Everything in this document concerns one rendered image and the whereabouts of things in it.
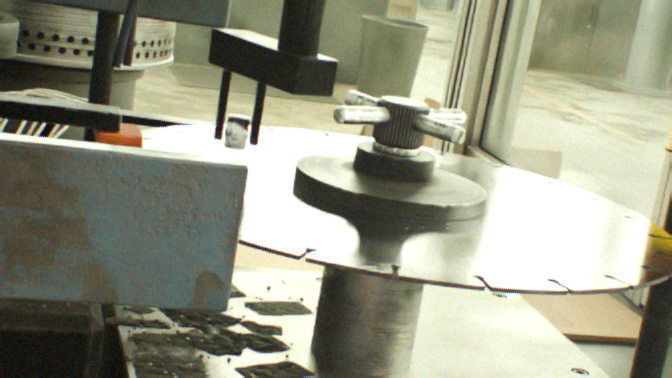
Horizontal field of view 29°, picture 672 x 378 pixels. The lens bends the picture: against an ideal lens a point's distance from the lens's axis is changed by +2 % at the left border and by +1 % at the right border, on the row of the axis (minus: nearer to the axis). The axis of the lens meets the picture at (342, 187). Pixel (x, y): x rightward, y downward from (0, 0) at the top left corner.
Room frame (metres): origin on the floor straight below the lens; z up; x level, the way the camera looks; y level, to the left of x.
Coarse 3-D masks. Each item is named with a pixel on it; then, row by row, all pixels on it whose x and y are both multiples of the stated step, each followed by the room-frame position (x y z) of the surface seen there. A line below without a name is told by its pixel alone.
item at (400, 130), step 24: (360, 96) 0.74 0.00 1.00; (384, 96) 0.72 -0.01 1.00; (336, 120) 0.69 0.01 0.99; (360, 120) 0.69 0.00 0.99; (384, 120) 0.70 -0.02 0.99; (408, 120) 0.70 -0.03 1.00; (432, 120) 0.70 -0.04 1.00; (456, 120) 0.74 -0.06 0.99; (384, 144) 0.71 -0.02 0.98; (408, 144) 0.70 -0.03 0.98; (456, 144) 0.68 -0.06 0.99
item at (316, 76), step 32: (288, 0) 0.67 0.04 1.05; (320, 0) 0.67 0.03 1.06; (224, 32) 0.71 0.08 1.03; (288, 32) 0.66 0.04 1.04; (320, 32) 0.67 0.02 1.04; (224, 64) 0.70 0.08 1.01; (256, 64) 0.68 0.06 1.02; (288, 64) 0.66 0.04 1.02; (320, 64) 0.66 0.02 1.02; (224, 96) 0.70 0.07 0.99; (256, 96) 0.70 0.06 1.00; (320, 96) 0.66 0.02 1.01; (256, 128) 0.70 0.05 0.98
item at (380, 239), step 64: (192, 128) 0.81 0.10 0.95; (256, 192) 0.66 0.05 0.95; (512, 192) 0.78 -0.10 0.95; (576, 192) 0.81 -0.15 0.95; (320, 256) 0.56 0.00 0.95; (384, 256) 0.58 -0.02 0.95; (448, 256) 0.60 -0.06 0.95; (512, 256) 0.62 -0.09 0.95; (576, 256) 0.64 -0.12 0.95; (640, 256) 0.67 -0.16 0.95
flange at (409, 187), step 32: (320, 160) 0.73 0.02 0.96; (352, 160) 0.74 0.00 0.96; (384, 160) 0.70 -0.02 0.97; (416, 160) 0.70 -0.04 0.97; (320, 192) 0.68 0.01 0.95; (352, 192) 0.67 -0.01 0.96; (384, 192) 0.67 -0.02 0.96; (416, 192) 0.68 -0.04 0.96; (448, 192) 0.70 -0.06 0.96; (480, 192) 0.72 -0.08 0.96
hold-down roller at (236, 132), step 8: (232, 120) 0.70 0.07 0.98; (240, 120) 0.70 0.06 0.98; (248, 120) 0.70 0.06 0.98; (232, 128) 0.70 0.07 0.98; (240, 128) 0.70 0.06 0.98; (248, 128) 0.70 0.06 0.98; (232, 136) 0.70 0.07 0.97; (240, 136) 0.70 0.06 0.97; (224, 144) 0.70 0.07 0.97; (232, 144) 0.70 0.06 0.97; (240, 144) 0.70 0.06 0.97
